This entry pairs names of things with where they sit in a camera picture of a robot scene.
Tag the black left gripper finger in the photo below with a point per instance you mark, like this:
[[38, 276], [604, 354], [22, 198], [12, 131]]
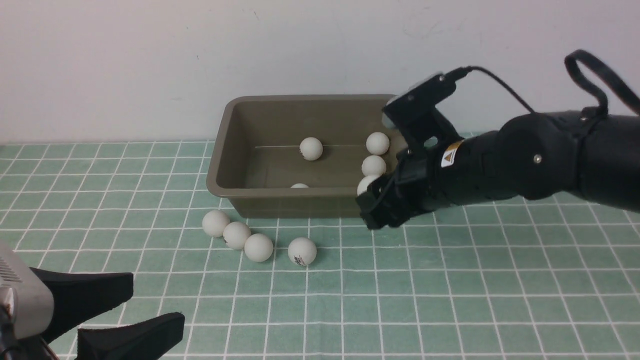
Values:
[[79, 297], [146, 340]]

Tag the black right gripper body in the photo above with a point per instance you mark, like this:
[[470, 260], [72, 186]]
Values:
[[448, 176]]

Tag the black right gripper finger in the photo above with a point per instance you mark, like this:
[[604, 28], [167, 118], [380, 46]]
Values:
[[379, 205]]

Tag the white ball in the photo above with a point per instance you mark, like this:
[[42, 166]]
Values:
[[365, 182], [377, 143], [214, 223], [258, 248], [235, 235], [311, 149]]

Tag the white ball logo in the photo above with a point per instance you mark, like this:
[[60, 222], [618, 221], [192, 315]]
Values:
[[373, 165], [302, 251]]

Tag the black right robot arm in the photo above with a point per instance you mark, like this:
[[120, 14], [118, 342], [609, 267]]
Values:
[[533, 156]]

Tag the olive plastic bin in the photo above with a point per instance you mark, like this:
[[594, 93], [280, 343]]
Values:
[[256, 157]]

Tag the green checkered tablecloth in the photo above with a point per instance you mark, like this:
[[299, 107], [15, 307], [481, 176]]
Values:
[[516, 280]]

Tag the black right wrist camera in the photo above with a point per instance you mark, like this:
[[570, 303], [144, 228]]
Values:
[[414, 114]]

